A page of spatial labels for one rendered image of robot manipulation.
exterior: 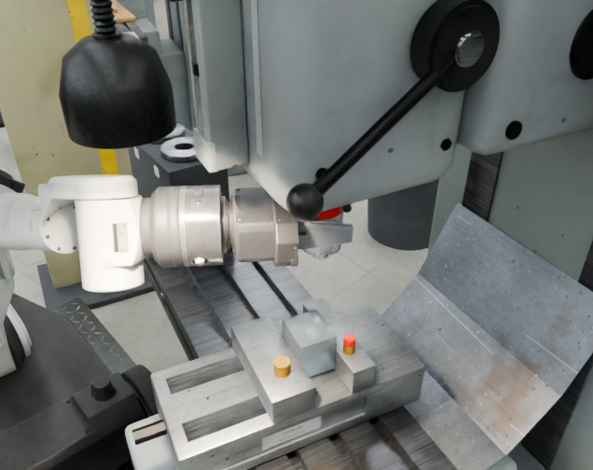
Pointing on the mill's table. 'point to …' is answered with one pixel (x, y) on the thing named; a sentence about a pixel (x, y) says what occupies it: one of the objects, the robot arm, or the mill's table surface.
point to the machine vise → (232, 446)
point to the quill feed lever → (425, 50)
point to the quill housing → (339, 97)
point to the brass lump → (282, 366)
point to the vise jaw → (287, 398)
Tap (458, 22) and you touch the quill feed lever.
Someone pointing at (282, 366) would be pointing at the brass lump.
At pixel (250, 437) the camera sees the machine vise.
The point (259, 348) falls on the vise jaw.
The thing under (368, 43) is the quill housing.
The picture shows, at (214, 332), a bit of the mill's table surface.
